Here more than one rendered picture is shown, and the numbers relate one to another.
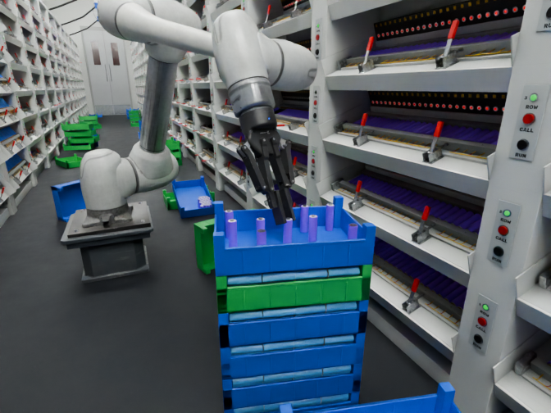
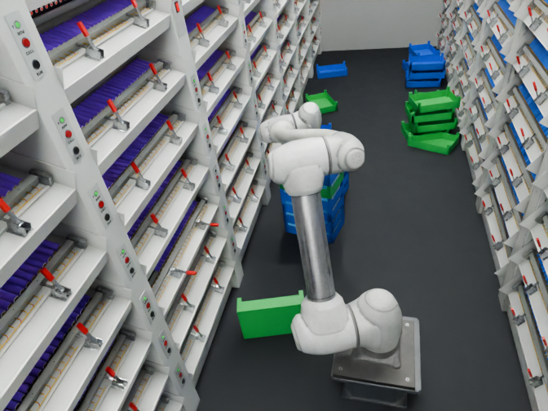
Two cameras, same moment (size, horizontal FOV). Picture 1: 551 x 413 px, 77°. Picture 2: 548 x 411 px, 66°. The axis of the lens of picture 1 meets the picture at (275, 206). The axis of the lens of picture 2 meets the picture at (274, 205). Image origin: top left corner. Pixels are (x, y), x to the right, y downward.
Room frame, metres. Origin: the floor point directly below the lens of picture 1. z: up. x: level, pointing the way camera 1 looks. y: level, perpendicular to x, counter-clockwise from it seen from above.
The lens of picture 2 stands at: (2.26, 1.06, 1.68)
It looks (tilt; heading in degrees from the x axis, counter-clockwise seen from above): 38 degrees down; 221
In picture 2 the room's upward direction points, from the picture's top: 8 degrees counter-clockwise
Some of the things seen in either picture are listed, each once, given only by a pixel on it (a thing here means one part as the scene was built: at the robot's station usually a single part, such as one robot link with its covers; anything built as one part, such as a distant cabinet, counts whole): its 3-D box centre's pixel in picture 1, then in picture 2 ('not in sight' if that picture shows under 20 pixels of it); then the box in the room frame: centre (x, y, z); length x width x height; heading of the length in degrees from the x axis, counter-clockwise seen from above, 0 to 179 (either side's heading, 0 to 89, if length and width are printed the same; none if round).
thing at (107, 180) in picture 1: (104, 177); (376, 317); (1.35, 0.68, 0.38); 0.18 x 0.16 x 0.22; 136
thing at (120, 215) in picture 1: (107, 212); (377, 335); (1.33, 0.68, 0.24); 0.22 x 0.18 x 0.06; 20
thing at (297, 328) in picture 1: (286, 296); (311, 189); (0.68, -0.02, 0.28); 0.30 x 0.20 x 0.08; 99
